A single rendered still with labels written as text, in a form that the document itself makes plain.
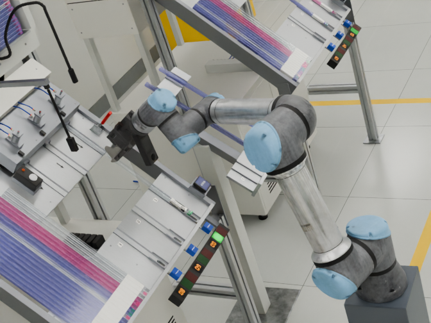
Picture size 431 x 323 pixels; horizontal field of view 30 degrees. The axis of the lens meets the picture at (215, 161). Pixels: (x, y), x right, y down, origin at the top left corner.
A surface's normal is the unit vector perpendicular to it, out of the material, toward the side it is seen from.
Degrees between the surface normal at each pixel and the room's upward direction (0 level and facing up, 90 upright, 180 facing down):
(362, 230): 8
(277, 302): 0
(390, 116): 0
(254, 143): 83
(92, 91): 90
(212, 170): 90
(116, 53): 90
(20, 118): 45
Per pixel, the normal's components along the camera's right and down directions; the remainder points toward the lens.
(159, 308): 0.86, 0.01
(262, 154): -0.71, 0.43
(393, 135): -0.28, -0.82
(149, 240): 0.40, -0.58
